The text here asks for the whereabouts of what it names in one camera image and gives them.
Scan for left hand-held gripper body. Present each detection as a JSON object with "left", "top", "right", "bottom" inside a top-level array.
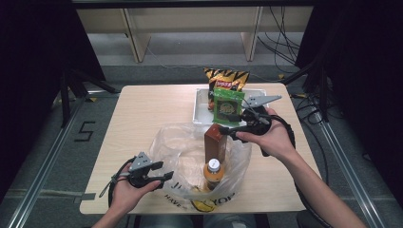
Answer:
[{"left": 126, "top": 151, "right": 163, "bottom": 189}]

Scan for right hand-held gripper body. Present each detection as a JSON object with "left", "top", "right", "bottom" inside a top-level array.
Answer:
[{"left": 240, "top": 94, "right": 283, "bottom": 137}]

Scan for green snack packet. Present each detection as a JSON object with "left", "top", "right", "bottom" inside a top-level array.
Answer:
[{"left": 212, "top": 87, "right": 246, "bottom": 124}]

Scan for clear plastic shopping bag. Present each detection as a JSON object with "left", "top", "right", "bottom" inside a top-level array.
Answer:
[{"left": 148, "top": 123, "right": 254, "bottom": 213}]

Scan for brown carton box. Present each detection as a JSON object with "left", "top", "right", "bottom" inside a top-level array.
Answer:
[{"left": 203, "top": 123, "right": 228, "bottom": 165}]

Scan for white plastic bin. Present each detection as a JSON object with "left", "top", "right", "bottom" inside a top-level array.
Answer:
[{"left": 192, "top": 87, "right": 270, "bottom": 127}]

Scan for black yellow chips bag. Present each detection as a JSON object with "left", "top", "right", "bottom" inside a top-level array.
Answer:
[{"left": 203, "top": 66, "right": 251, "bottom": 112}]

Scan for orange drink bottle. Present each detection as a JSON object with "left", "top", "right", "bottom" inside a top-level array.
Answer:
[{"left": 202, "top": 158, "right": 225, "bottom": 192}]

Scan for person's right hand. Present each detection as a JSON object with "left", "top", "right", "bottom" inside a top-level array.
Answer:
[{"left": 236, "top": 107, "right": 297, "bottom": 161}]

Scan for person's left hand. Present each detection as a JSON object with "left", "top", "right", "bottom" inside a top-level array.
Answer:
[{"left": 110, "top": 164, "right": 162, "bottom": 216}]

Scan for black metal stand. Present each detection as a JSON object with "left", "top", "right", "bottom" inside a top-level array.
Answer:
[
  {"left": 281, "top": 61, "right": 331, "bottom": 123},
  {"left": 58, "top": 67, "right": 120, "bottom": 127}
]

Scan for beige wooden desk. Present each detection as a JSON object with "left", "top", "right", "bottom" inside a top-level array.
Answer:
[{"left": 75, "top": 6, "right": 315, "bottom": 64}]

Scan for black curtain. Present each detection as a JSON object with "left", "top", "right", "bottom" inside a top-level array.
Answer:
[
  {"left": 0, "top": 0, "right": 106, "bottom": 203},
  {"left": 296, "top": 0, "right": 403, "bottom": 198}
]

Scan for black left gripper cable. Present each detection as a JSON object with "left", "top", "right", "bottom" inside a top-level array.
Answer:
[{"left": 98, "top": 157, "right": 134, "bottom": 208}]

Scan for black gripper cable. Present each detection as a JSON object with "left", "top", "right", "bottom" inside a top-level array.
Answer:
[
  {"left": 98, "top": 157, "right": 134, "bottom": 208},
  {"left": 269, "top": 113, "right": 334, "bottom": 228}
]

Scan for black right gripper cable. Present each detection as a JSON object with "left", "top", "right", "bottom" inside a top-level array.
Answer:
[{"left": 269, "top": 113, "right": 334, "bottom": 228}]

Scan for black floor cables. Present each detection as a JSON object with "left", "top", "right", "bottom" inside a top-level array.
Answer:
[{"left": 291, "top": 93, "right": 329, "bottom": 184}]

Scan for black hanging cables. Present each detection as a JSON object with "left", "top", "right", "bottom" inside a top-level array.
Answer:
[{"left": 257, "top": 6, "right": 302, "bottom": 75}]

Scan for aluminium floor rail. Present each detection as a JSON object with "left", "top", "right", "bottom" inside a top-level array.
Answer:
[
  {"left": 6, "top": 94, "right": 86, "bottom": 228},
  {"left": 312, "top": 120, "right": 386, "bottom": 228}
]

